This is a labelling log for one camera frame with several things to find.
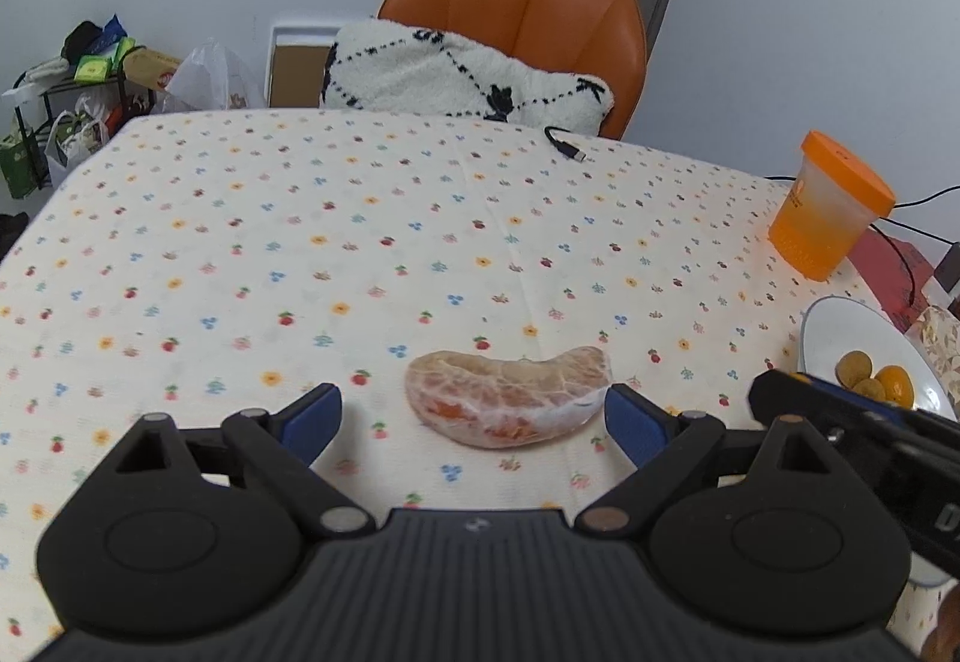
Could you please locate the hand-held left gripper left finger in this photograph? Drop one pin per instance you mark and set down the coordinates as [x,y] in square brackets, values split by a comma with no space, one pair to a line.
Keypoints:
[311,418]

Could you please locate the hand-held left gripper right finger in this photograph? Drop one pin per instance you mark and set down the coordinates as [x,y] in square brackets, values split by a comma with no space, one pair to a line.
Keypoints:
[637,424]

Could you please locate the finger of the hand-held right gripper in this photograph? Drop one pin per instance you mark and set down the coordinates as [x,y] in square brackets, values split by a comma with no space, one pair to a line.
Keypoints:
[795,396]

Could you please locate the white plate with blue rim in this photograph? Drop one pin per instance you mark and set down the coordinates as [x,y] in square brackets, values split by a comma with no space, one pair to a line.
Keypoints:
[825,340]

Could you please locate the brown longan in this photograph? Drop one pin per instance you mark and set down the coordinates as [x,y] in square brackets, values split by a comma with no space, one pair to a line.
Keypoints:
[868,389]
[853,367]

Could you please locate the small yellow-orange kumquat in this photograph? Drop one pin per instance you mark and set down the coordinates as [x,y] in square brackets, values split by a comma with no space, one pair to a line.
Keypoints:
[894,383]

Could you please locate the long curved pomelo segment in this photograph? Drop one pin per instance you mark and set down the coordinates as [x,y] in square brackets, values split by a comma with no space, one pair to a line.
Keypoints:
[510,400]

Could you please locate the person's right hand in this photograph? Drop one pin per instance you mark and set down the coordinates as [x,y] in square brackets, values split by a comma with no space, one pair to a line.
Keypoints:
[946,632]

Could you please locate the patterned tissue box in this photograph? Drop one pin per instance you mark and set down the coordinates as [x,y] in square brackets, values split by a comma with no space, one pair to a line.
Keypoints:
[941,343]

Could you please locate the orange lidded plastic cup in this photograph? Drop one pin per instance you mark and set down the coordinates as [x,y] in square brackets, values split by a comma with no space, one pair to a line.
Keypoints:
[825,212]

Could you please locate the dark electronic device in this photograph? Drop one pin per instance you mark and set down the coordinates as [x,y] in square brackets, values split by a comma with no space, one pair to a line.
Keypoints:
[949,266]

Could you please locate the white framed cardboard board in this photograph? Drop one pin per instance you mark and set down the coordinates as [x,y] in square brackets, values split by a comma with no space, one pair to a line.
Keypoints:
[296,70]

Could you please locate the clear plastic bag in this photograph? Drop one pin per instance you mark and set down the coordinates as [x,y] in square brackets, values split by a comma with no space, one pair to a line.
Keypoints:
[214,79]

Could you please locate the white black-patterned fluffy blanket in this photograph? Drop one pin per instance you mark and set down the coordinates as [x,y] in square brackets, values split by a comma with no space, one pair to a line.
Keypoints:
[420,70]

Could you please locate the white paper shopping bag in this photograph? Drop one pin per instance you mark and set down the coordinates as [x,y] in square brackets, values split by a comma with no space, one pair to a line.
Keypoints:
[71,136]

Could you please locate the tan cardboard box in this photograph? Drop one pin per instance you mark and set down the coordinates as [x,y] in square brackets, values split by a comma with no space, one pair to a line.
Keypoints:
[150,70]

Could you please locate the green bag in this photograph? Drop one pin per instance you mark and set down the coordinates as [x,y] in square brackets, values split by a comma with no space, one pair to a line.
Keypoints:
[15,161]

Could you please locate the black metal rack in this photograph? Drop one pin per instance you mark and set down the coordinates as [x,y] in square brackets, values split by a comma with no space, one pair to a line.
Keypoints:
[34,122]

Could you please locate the green snack packets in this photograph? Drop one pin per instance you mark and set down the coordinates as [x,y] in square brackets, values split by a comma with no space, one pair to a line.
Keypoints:
[94,66]

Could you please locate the black cloth bundle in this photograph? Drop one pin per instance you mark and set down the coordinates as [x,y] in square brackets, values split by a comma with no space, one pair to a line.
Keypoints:
[82,37]

